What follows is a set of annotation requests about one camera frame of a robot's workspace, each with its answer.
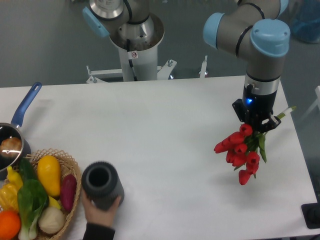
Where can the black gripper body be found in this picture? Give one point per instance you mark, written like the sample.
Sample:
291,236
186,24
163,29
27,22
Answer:
260,106

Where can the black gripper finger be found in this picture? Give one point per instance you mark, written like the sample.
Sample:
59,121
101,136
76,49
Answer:
272,123
243,115

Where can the red tulip bouquet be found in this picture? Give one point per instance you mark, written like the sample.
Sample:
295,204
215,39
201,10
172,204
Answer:
244,150

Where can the dark grey ribbed vase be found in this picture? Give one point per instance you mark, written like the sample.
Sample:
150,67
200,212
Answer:
101,183

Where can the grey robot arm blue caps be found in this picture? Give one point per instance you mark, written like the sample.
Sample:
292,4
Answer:
254,34

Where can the dark sleeve forearm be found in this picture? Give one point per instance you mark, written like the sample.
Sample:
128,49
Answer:
98,232

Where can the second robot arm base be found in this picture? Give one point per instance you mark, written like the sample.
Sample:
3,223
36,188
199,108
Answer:
129,23

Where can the person's hand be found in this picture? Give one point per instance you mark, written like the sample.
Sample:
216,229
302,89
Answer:
98,216

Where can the white chair part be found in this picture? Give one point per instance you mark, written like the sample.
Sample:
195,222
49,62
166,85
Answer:
315,104

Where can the blue bin background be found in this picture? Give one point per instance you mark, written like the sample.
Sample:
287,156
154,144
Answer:
305,25

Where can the black device table edge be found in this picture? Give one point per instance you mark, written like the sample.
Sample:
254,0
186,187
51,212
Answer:
311,214

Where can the woven wicker basket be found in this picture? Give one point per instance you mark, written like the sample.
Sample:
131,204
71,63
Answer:
68,166

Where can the purple sweet potato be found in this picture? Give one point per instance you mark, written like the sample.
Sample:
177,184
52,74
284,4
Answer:
68,191

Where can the yellow squash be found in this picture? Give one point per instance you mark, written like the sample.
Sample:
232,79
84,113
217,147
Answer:
49,175

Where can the white garlic bulb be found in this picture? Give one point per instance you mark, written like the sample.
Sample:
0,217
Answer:
51,221

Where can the green bok choy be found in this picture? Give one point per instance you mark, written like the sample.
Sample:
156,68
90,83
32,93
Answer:
32,199

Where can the bread roll in pan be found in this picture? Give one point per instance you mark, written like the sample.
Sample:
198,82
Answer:
10,147

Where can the yellow bell pepper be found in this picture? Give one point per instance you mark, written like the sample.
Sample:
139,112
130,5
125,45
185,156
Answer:
9,198

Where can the orange fruit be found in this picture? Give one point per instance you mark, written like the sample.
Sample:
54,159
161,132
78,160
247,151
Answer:
10,224

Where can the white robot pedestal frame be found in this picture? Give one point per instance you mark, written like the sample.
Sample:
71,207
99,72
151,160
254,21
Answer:
135,66

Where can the blue handled saucepan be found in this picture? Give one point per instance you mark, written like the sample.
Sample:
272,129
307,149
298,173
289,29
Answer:
12,129

